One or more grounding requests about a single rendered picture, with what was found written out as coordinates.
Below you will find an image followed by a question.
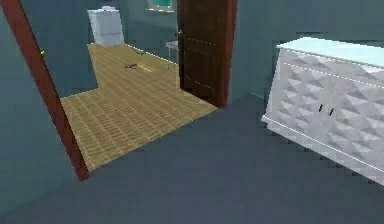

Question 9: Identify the dark brown room door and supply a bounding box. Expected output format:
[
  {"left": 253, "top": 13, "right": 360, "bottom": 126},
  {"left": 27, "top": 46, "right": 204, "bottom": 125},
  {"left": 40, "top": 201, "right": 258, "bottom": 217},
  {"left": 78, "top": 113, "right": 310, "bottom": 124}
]
[{"left": 176, "top": 0, "right": 239, "bottom": 109}]

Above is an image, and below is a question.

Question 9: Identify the small grey side table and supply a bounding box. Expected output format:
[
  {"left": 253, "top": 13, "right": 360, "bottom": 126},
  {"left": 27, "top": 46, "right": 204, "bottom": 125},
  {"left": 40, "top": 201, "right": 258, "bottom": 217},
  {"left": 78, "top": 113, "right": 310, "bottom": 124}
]
[{"left": 164, "top": 40, "right": 180, "bottom": 70}]

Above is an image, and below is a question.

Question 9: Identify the white diamond-pattern sideboard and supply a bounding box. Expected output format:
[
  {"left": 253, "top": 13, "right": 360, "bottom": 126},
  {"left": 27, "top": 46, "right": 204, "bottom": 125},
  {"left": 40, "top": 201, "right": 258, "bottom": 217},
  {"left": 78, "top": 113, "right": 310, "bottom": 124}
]
[{"left": 260, "top": 36, "right": 384, "bottom": 186}]

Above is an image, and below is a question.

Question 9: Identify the green framed wall picture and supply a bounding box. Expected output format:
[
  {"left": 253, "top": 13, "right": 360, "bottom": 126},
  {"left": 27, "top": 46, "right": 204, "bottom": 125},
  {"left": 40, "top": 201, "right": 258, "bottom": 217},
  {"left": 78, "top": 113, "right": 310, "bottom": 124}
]
[{"left": 147, "top": 0, "right": 176, "bottom": 13}]

